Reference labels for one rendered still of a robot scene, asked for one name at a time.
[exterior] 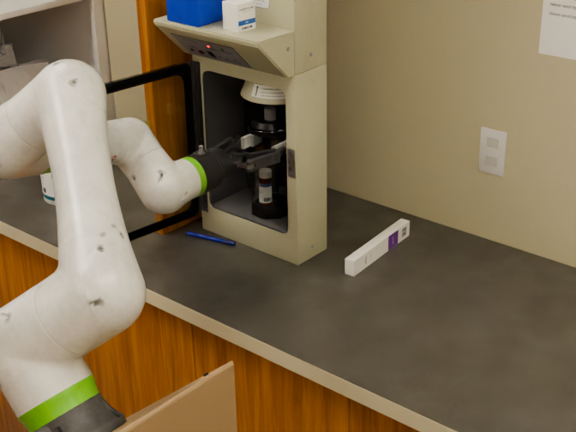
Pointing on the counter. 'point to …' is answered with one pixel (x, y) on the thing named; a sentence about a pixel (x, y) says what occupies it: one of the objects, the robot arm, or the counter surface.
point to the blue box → (195, 11)
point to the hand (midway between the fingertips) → (269, 142)
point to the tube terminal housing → (311, 199)
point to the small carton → (238, 15)
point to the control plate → (211, 50)
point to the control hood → (242, 44)
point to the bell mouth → (262, 93)
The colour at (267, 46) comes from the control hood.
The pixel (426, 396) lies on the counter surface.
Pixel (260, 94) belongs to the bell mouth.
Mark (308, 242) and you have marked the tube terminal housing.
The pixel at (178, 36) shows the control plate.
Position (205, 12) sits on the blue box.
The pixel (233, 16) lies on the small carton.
